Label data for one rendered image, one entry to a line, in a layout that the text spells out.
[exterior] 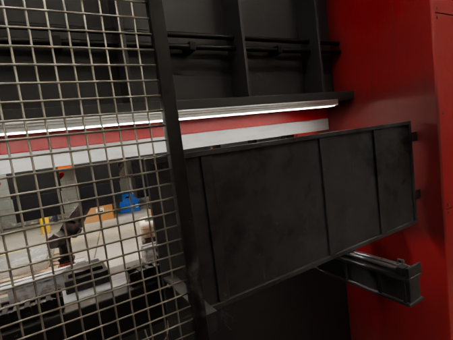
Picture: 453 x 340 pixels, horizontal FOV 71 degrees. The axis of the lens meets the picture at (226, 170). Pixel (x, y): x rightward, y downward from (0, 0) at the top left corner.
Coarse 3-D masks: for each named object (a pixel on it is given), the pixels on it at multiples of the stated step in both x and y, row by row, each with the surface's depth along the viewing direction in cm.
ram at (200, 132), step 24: (192, 120) 135; (216, 120) 141; (240, 120) 147; (264, 120) 154; (288, 120) 161; (312, 120) 170; (0, 144) 102; (24, 144) 105; (48, 144) 108; (72, 144) 112; (96, 144) 116; (144, 144) 125; (192, 144) 135; (216, 144) 141; (0, 168) 102; (24, 168) 105
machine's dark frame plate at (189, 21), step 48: (0, 0) 96; (48, 0) 102; (96, 0) 110; (144, 0) 118; (192, 0) 127; (240, 0) 139; (288, 0) 152; (0, 48) 96; (48, 48) 103; (144, 48) 112; (192, 48) 120; (240, 48) 128; (288, 48) 144; (0, 96) 97; (48, 96) 103; (192, 96) 128; (240, 96) 133; (288, 96) 138; (336, 96) 153
